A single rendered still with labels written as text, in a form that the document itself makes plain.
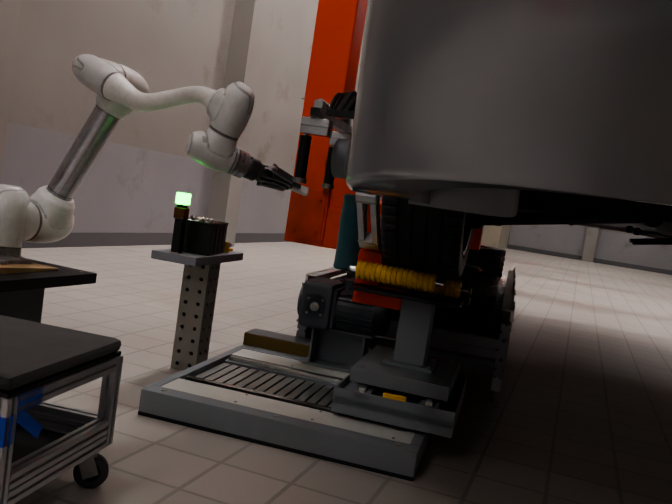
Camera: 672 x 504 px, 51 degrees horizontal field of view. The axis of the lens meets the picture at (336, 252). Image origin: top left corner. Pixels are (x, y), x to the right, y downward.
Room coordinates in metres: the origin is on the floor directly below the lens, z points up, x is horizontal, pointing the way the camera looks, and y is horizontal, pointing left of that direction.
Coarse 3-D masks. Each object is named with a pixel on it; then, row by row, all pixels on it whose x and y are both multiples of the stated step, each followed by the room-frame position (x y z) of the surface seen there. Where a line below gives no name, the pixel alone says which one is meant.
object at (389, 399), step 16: (352, 384) 2.20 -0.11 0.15; (464, 384) 2.33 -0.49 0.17; (336, 400) 2.05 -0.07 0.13; (352, 400) 2.04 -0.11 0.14; (368, 400) 2.03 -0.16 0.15; (384, 400) 2.02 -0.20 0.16; (400, 400) 2.01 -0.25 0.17; (416, 400) 2.12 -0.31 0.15; (432, 400) 2.02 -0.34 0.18; (448, 400) 2.18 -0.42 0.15; (368, 416) 2.03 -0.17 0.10; (384, 416) 2.02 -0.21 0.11; (400, 416) 2.01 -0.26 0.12; (416, 416) 2.00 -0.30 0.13; (432, 416) 1.99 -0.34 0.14; (448, 416) 1.98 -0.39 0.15; (432, 432) 1.98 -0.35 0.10; (448, 432) 1.97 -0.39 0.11
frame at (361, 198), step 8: (360, 200) 2.05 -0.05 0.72; (368, 200) 2.05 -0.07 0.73; (376, 200) 2.04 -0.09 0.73; (360, 208) 2.08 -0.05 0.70; (376, 208) 2.06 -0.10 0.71; (360, 216) 2.10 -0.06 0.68; (376, 216) 2.08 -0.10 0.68; (360, 224) 2.12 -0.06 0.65; (376, 224) 2.11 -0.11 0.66; (360, 232) 2.15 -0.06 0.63; (368, 232) 2.20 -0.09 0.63; (376, 232) 2.13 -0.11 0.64; (360, 240) 2.17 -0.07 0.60; (368, 240) 2.17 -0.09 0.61; (376, 240) 2.15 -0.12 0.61; (368, 248) 2.19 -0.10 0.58; (376, 248) 2.18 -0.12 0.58
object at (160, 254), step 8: (152, 256) 2.41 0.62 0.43; (160, 256) 2.41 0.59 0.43; (168, 256) 2.40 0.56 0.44; (176, 256) 2.39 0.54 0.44; (184, 256) 2.39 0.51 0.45; (192, 256) 2.40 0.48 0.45; (200, 256) 2.43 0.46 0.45; (208, 256) 2.47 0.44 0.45; (216, 256) 2.54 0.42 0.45; (224, 256) 2.61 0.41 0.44; (232, 256) 2.68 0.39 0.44; (240, 256) 2.76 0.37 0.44; (192, 264) 2.38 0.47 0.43; (200, 264) 2.41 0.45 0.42; (208, 264) 2.48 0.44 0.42
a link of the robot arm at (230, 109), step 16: (112, 80) 2.43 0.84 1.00; (112, 96) 2.43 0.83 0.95; (128, 96) 2.41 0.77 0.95; (144, 96) 2.39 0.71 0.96; (160, 96) 2.37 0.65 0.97; (176, 96) 2.34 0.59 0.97; (192, 96) 2.32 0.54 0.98; (208, 96) 2.29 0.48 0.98; (224, 96) 2.25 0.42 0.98; (240, 96) 2.24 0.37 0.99; (208, 112) 2.28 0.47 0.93; (224, 112) 2.24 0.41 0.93; (240, 112) 2.24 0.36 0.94; (224, 128) 2.25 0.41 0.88; (240, 128) 2.27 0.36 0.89
